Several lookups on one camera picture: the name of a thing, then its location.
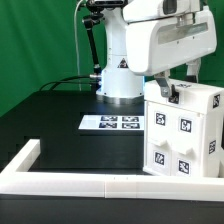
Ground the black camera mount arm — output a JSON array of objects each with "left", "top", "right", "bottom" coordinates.
[{"left": 82, "top": 0, "right": 128, "bottom": 96}]

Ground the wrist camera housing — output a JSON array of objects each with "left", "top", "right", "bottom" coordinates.
[{"left": 123, "top": 0, "right": 200, "bottom": 22}]

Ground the white thin cable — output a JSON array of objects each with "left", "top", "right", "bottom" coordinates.
[{"left": 73, "top": 0, "right": 84, "bottom": 92}]

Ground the white U-shaped border frame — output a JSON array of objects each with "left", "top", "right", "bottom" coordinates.
[{"left": 0, "top": 139, "right": 224, "bottom": 202}]

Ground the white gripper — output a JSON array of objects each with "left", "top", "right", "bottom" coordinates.
[{"left": 126, "top": 10, "right": 217, "bottom": 98}]

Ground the black cable bundle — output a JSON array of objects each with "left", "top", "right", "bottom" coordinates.
[{"left": 39, "top": 75, "right": 101, "bottom": 92}]

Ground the white cabinet body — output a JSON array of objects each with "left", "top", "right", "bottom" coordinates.
[{"left": 142, "top": 99, "right": 224, "bottom": 178}]

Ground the white tagged rectangular block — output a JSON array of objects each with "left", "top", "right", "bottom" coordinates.
[{"left": 144, "top": 79, "right": 224, "bottom": 114}]

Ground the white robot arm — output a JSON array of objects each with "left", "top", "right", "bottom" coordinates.
[{"left": 86, "top": 0, "right": 217, "bottom": 104}]

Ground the white flat tagged panel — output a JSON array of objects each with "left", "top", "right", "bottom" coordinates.
[{"left": 79, "top": 115, "right": 144, "bottom": 131}]

